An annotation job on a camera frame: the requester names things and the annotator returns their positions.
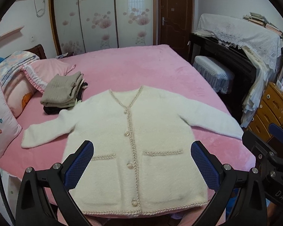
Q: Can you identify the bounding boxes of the white cartoon cushion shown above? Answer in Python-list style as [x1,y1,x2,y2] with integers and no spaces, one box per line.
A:
[0,85,22,158]

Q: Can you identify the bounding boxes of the stack of books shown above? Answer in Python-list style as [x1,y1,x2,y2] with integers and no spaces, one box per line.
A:
[242,12,283,39]

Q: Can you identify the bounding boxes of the beige folded clothes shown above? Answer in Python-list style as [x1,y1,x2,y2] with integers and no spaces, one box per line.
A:
[40,71,84,108]

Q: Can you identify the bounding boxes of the floral sliding wardrobe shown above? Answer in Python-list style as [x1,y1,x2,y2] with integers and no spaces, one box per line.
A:
[48,0,157,55]

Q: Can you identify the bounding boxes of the dark wooden headboard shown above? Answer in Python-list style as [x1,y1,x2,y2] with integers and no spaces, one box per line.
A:
[25,44,47,60]

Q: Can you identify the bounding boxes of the brown wooden door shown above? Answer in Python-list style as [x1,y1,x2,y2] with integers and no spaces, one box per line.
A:
[158,0,194,58]

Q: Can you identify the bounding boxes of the black piano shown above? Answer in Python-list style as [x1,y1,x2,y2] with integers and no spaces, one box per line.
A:
[188,33,256,122]

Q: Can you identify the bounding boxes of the white fluffy cardigan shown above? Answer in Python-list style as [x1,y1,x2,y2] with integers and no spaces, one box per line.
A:
[21,86,243,216]

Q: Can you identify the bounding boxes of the pink wall shelf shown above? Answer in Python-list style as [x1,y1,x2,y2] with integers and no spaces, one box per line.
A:
[0,26,24,42]

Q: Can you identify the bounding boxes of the pink pillow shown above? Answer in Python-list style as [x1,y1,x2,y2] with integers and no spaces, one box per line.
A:
[21,59,76,93]

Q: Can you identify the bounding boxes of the black folded garment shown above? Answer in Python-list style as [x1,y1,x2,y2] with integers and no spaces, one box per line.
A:
[43,82,88,115]

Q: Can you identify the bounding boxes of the white lace piano cover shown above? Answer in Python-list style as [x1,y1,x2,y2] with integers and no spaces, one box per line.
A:
[196,13,283,72]

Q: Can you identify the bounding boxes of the wooden drawer cabinet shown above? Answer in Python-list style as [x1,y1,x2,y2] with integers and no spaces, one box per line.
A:
[246,82,283,141]

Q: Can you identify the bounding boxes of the floral folded quilt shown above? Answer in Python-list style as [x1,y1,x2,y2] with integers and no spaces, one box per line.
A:
[0,51,40,90]

